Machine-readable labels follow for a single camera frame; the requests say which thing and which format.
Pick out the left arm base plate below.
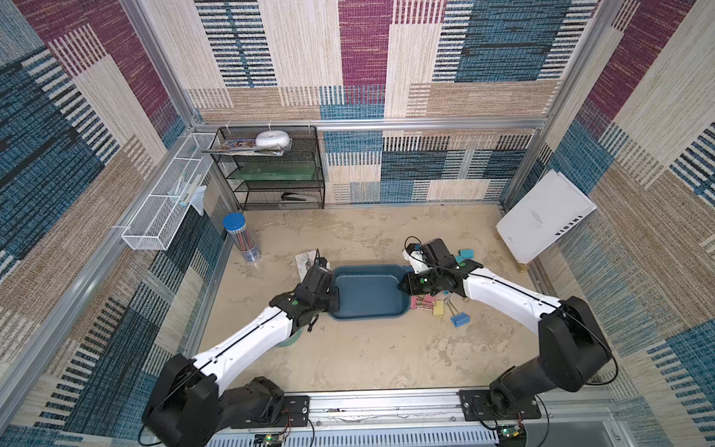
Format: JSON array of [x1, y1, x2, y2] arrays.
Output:
[[260, 395, 311, 428]]

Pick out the white oval device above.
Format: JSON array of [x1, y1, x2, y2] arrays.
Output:
[[255, 130, 292, 149]]

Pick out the magazines on shelf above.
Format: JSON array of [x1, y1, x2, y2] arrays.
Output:
[[202, 139, 292, 156]]

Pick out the teal binder clip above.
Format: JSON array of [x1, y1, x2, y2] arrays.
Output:
[[455, 249, 474, 264]]

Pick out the blue binder clip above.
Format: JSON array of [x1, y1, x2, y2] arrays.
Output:
[[444, 298, 470, 328]]

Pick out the white booklet on stand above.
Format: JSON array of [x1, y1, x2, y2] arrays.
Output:
[[496, 169, 597, 264]]

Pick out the green round alarm clock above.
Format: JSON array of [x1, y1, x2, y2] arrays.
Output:
[[276, 329, 303, 348]]

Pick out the packaged ruler card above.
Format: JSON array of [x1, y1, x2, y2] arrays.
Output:
[[295, 249, 331, 282]]

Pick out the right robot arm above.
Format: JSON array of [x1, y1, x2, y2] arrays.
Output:
[[400, 237, 614, 417]]

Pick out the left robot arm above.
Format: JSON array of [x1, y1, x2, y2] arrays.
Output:
[[142, 257, 339, 446]]

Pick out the white wire wall basket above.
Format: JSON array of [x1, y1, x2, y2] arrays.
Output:
[[112, 131, 214, 251]]

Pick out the black wire shelf rack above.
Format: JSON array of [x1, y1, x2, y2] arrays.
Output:
[[208, 126, 326, 212]]

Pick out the yellow binder clip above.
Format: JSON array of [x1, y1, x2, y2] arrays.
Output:
[[432, 301, 445, 318]]

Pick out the teal plastic storage box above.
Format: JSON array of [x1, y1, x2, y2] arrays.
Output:
[[329, 264, 411, 321]]

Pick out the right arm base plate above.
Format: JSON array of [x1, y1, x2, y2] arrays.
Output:
[[457, 389, 542, 422]]

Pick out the blue-lid pencil tube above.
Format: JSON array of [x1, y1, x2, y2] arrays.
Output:
[[223, 212, 261, 263]]

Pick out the green tray on shelf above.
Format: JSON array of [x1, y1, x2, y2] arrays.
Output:
[[228, 162, 317, 182]]

